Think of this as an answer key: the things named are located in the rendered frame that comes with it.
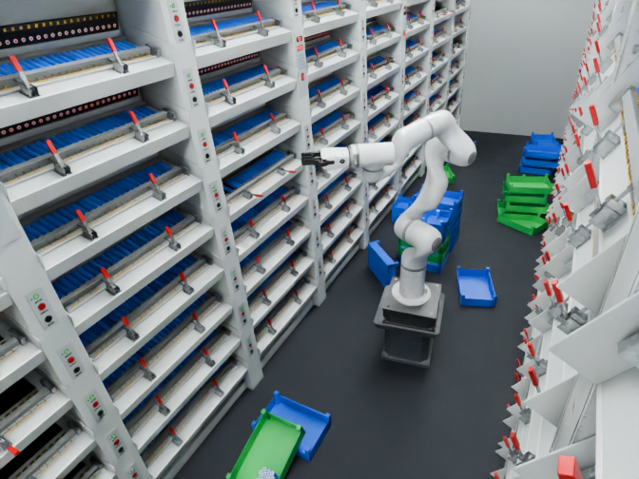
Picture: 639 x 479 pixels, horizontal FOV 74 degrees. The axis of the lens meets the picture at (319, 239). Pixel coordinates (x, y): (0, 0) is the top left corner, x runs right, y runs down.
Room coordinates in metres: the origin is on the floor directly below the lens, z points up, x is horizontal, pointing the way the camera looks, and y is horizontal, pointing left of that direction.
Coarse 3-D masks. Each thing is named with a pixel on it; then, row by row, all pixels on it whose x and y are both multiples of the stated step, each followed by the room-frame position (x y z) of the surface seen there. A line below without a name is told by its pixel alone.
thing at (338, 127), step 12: (348, 108) 2.68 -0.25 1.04; (324, 120) 2.52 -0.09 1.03; (336, 120) 2.56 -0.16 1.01; (348, 120) 2.61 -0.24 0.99; (360, 120) 2.64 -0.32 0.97; (312, 132) 2.34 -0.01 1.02; (324, 132) 2.37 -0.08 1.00; (336, 132) 2.43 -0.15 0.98; (348, 132) 2.49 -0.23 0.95; (324, 144) 2.26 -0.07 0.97; (336, 144) 2.37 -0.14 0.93
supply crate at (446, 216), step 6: (408, 204) 2.57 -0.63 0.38; (432, 210) 2.50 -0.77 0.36; (444, 210) 2.46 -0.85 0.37; (450, 210) 2.43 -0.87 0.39; (432, 216) 2.49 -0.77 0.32; (444, 216) 2.46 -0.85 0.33; (450, 216) 2.38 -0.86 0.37; (426, 222) 2.33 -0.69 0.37; (432, 222) 2.40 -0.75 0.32; (438, 222) 2.40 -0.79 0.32; (444, 222) 2.27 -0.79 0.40; (438, 228) 2.28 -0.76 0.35; (444, 228) 2.27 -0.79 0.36
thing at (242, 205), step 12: (288, 144) 2.09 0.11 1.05; (300, 156) 2.05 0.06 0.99; (288, 168) 1.96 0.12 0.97; (300, 168) 2.02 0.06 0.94; (228, 180) 1.78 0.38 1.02; (264, 180) 1.83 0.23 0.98; (276, 180) 1.84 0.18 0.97; (288, 180) 1.93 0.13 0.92; (228, 192) 1.69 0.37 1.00; (252, 192) 1.72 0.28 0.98; (264, 192) 1.75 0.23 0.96; (240, 204) 1.61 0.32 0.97; (252, 204) 1.67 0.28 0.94
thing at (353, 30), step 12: (360, 12) 2.66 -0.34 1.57; (360, 24) 2.66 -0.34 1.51; (348, 36) 2.68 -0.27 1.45; (360, 36) 2.66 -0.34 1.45; (360, 48) 2.66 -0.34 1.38; (360, 60) 2.65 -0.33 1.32; (348, 72) 2.68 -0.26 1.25; (360, 72) 2.65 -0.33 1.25; (360, 96) 2.64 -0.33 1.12; (360, 108) 2.64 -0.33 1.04; (360, 132) 2.65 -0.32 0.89; (360, 168) 2.65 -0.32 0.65; (360, 192) 2.65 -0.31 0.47; (360, 216) 2.65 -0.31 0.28; (360, 240) 2.66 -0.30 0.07
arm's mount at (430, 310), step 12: (432, 288) 1.67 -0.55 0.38; (396, 300) 1.60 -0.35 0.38; (432, 300) 1.58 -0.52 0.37; (384, 312) 1.56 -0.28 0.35; (396, 312) 1.53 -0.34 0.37; (408, 312) 1.52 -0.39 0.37; (420, 312) 1.51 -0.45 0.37; (432, 312) 1.51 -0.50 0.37; (396, 324) 1.53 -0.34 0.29; (408, 324) 1.51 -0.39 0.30; (420, 324) 1.49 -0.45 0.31; (432, 324) 1.47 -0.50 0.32
